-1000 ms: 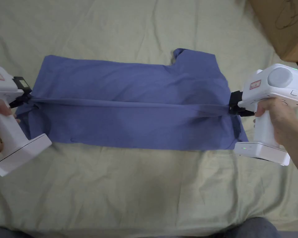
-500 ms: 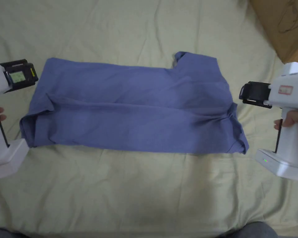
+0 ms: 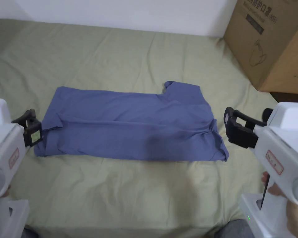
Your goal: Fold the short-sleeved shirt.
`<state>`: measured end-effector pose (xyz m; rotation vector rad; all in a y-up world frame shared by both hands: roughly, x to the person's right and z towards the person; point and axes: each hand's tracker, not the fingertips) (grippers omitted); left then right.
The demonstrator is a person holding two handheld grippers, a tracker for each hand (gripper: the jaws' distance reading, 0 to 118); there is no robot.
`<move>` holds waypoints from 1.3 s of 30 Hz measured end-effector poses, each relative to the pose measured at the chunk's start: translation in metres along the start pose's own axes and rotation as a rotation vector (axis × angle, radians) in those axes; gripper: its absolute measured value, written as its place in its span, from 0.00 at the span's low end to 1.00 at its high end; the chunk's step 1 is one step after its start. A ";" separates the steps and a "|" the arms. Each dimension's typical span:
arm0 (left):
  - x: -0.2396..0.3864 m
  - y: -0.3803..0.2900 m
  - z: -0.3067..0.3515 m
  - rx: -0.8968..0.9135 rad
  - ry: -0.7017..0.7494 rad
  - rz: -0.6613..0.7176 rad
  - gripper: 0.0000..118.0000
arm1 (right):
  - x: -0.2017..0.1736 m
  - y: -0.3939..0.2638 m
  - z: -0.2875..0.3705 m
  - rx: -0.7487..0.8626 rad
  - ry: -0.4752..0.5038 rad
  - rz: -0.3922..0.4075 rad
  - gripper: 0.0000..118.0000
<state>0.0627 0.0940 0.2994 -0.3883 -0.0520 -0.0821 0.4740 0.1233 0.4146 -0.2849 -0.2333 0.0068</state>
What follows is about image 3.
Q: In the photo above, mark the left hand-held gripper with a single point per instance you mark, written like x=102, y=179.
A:
x=2, y=138

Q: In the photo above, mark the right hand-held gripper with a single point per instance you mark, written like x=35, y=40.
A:
x=283, y=138

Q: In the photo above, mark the blue shirt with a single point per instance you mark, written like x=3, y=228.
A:
x=129, y=124

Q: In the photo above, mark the person's left hand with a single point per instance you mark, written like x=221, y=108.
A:
x=7, y=192

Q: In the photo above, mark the person's right hand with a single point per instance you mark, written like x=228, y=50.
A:
x=275, y=191

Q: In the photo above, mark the brown cardboard carton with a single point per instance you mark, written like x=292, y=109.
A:
x=270, y=44

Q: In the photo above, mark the person's legs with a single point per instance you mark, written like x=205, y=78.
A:
x=233, y=230

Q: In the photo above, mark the bed with pale green sheet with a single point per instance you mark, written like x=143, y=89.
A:
x=114, y=57

